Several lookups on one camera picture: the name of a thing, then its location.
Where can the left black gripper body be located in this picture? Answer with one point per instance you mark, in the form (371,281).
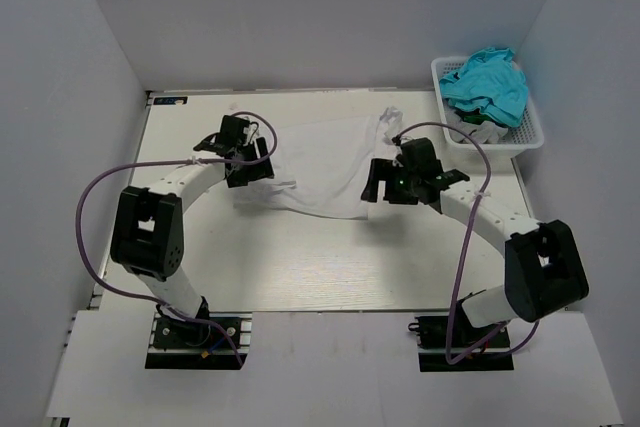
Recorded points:
(247,151)

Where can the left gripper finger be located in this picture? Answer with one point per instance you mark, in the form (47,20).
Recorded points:
(262,149)
(241,176)

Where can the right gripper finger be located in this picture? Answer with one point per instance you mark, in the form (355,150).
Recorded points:
(376,175)
(399,194)

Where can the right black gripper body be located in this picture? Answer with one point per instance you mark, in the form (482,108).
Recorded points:
(397,173)

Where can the white t-shirt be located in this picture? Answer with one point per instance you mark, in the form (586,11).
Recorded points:
(321,168)

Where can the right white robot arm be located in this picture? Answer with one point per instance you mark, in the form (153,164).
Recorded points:
(543,271)

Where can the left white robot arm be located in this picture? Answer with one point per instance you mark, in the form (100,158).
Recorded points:
(148,236)

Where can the blue label sticker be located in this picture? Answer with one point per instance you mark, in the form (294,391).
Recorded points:
(170,100)

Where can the grey white cloth in basket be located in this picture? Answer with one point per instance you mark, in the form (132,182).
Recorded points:
(487,132)

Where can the green cloth in basket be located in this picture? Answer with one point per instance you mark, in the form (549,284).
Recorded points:
(478,118)

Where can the white plastic basket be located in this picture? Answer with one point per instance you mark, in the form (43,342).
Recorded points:
(527,136)

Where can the teal t-shirt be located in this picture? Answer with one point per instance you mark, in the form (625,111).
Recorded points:
(489,85)

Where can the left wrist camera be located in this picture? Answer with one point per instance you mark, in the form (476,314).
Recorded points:
(234,132)

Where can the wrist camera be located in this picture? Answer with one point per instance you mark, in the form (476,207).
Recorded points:
(234,132)
(418,156)

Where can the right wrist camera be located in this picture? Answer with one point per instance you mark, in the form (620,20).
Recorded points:
(418,156)

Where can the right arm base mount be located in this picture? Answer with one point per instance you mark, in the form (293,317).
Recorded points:
(492,355)

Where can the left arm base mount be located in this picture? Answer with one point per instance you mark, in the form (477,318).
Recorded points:
(173,345)

